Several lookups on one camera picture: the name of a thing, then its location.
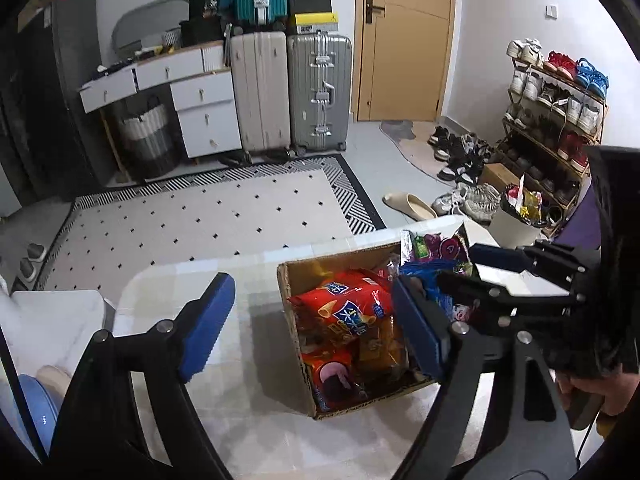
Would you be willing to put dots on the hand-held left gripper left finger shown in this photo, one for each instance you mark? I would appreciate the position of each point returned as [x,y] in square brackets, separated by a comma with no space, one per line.
[210,330]

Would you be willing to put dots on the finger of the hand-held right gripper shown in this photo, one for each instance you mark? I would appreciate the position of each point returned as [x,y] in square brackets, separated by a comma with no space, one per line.
[495,257]
[470,292]

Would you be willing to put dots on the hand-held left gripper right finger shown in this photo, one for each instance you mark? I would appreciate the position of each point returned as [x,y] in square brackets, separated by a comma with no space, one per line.
[415,330]

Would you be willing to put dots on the purple green candy packet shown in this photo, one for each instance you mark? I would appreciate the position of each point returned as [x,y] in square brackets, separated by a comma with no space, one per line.
[440,250]

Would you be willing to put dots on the pile of snack packets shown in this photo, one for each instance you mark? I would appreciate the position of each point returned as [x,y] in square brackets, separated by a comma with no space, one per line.
[340,300]

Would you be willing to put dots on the brown cardboard box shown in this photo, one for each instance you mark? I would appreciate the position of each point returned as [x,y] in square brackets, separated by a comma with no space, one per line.
[295,330]

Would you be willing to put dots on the person's right hand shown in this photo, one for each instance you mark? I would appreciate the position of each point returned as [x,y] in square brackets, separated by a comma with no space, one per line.
[615,392]

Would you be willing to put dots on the white trash bin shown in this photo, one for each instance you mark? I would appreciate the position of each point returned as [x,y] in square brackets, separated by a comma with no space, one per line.
[515,232]

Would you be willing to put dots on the purple bag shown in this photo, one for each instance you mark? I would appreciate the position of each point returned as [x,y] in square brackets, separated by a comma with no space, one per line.
[582,225]

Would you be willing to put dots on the checkered tablecloth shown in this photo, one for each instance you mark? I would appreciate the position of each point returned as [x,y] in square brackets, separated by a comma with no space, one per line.
[250,400]

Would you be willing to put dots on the small brown carton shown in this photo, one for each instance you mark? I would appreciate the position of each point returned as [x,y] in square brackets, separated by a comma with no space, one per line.
[500,175]

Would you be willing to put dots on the beige slipper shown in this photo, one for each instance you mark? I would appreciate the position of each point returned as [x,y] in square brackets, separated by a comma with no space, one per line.
[410,205]

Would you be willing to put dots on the pile of floor shoes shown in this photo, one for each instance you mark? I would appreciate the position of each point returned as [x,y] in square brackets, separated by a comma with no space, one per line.
[460,155]

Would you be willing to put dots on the patterned rug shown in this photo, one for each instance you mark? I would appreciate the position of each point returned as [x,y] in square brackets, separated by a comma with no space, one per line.
[200,220]

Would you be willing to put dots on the white side table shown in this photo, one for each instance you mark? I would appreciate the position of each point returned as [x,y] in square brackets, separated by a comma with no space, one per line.
[55,325]

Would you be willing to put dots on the grey door mat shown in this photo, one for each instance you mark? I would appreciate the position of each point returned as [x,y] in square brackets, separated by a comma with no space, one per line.
[400,132]

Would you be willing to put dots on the grey slipper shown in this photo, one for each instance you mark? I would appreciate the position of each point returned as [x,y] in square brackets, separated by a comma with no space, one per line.
[28,270]
[37,251]

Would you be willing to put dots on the blue bowl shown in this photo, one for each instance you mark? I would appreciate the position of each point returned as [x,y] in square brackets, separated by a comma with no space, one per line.
[37,410]

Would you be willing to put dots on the striped laundry basket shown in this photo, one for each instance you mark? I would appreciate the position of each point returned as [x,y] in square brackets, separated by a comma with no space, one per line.
[145,140]

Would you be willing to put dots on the white desk with drawers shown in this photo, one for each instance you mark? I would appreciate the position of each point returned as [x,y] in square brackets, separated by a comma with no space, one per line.
[205,125]

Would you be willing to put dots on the wooden door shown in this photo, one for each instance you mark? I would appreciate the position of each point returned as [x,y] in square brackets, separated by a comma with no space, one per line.
[405,60]

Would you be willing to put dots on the beige suitcase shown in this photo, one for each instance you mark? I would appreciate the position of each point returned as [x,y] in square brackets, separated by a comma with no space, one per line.
[260,95]

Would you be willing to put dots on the silver suitcase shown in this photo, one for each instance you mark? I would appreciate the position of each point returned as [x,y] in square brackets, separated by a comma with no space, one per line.
[315,95]

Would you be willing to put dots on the dark wardrobe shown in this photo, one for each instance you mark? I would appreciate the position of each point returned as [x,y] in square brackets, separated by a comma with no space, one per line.
[60,110]

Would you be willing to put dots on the small white basket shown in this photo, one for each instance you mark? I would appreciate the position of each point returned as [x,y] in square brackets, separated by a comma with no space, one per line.
[171,37]

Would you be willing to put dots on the yellow black shoe box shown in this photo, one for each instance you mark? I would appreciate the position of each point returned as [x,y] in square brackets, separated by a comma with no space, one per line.
[315,23]

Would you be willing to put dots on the grey oval mirror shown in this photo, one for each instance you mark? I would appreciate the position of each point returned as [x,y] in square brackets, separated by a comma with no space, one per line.
[145,25]

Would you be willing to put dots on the plain black shoe box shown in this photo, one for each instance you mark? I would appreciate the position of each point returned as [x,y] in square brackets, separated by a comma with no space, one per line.
[310,5]

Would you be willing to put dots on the black bag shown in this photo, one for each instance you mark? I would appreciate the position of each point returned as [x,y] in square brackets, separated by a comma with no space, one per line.
[205,10]

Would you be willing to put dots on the white light switch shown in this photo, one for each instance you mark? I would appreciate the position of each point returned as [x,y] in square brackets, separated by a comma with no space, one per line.
[551,11]

